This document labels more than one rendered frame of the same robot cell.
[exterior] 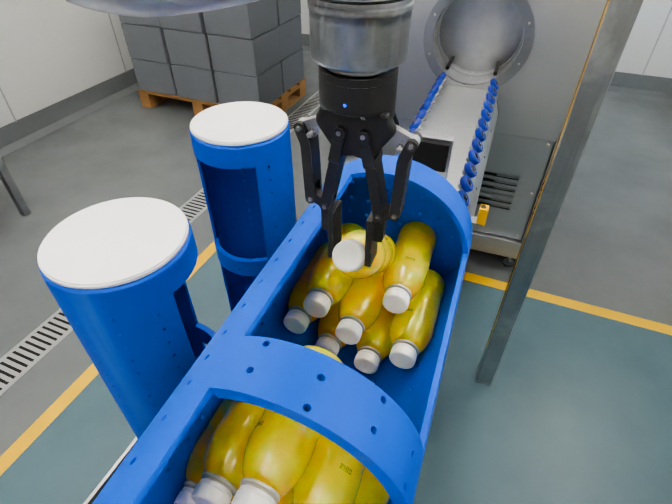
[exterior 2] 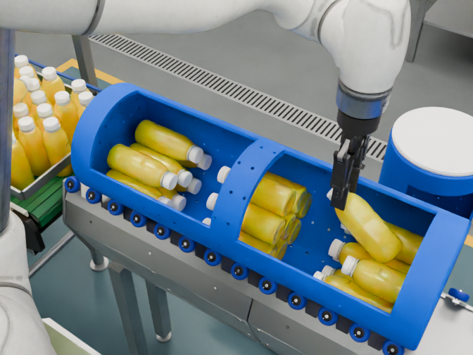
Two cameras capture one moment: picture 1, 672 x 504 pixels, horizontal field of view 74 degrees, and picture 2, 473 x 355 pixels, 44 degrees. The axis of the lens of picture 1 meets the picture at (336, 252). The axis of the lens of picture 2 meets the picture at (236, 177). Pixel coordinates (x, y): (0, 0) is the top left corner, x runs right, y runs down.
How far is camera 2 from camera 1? 105 cm
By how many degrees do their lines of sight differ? 70
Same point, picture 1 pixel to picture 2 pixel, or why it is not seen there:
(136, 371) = not seen: hidden behind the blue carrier
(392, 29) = (341, 94)
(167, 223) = (462, 163)
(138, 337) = (383, 182)
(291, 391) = (246, 157)
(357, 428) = (230, 183)
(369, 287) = (365, 256)
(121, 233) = (447, 140)
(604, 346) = not seen: outside the picture
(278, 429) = not seen: hidden behind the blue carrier
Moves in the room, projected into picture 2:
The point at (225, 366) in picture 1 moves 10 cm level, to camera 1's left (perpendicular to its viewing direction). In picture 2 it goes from (267, 143) to (274, 115)
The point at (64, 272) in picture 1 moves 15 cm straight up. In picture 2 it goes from (405, 120) to (416, 76)
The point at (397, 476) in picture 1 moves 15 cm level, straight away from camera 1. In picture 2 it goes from (216, 209) to (281, 237)
